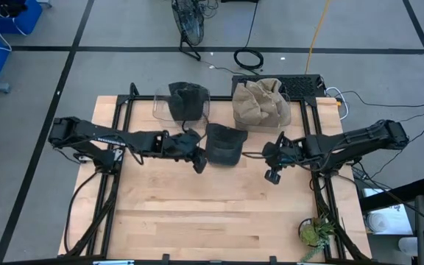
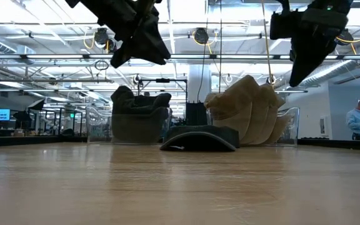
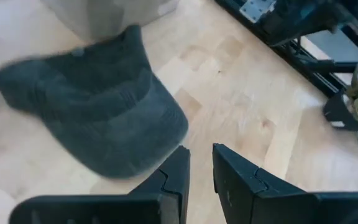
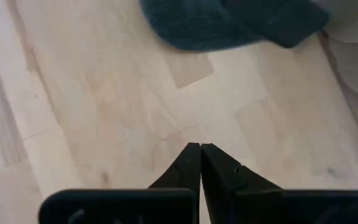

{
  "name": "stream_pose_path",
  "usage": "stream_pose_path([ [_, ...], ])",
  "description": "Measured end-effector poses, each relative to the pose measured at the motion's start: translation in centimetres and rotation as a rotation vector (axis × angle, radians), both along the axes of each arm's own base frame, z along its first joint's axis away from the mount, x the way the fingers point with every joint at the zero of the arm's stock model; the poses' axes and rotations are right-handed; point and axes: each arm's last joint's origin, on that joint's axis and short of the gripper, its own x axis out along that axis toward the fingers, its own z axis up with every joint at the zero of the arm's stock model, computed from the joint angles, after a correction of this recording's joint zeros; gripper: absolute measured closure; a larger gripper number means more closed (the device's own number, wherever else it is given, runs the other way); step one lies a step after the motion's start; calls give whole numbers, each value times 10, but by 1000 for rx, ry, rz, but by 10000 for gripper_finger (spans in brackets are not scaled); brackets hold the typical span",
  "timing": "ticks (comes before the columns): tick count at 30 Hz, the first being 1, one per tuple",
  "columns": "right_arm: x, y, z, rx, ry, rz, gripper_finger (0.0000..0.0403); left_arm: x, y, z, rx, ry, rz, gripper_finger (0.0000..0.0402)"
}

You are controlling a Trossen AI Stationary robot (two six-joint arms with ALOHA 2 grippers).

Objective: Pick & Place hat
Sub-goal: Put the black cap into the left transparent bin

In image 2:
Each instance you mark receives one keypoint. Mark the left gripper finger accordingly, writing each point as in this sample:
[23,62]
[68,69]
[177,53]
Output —
[155,43]
[122,54]

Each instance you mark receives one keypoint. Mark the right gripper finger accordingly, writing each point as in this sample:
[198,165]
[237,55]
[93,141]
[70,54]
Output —
[305,65]

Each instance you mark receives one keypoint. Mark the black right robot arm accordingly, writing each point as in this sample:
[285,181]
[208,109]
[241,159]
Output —
[330,3]

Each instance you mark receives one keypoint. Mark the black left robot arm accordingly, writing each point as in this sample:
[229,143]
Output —
[77,2]

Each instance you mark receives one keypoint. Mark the clear plastic bin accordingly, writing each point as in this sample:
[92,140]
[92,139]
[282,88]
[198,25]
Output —
[97,125]
[294,125]

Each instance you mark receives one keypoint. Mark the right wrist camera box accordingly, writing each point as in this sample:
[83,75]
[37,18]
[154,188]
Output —
[283,26]

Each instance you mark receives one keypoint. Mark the black metal stand frame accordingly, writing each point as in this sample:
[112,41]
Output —
[162,80]

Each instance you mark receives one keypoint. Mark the black aluminium table frame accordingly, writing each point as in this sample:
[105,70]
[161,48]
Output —
[339,144]

